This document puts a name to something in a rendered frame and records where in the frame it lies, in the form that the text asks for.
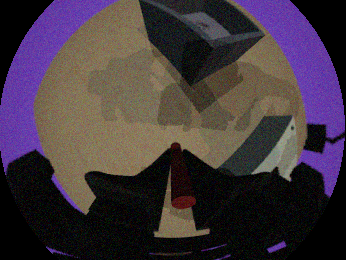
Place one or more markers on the dark red peg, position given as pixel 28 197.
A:
pixel 181 189

